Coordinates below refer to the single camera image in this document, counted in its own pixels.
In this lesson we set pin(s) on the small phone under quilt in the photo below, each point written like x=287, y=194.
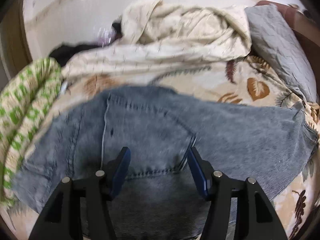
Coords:
x=64, y=87

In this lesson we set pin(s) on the black garment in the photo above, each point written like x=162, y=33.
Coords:
x=65, y=52

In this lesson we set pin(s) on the grey denim jeans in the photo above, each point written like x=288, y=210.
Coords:
x=159, y=199

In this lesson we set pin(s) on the brown headboard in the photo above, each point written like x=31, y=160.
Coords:
x=305, y=30

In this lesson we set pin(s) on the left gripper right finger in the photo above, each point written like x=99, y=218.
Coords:
x=255, y=215

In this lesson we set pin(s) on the green patterned folded quilt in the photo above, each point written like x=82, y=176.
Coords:
x=25, y=102

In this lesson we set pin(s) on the cream patterned duvet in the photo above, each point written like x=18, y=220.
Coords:
x=160, y=36

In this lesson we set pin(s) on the leaf print bed blanket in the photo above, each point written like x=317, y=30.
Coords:
x=251, y=81

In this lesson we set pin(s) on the clear purple plastic bag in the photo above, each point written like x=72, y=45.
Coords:
x=106, y=36

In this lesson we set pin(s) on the grey quilted pillow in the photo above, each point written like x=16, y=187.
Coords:
x=276, y=43

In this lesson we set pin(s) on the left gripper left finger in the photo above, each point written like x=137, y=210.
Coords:
x=61, y=216

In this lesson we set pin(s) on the wooden glass panel door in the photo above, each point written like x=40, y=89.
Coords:
x=15, y=53

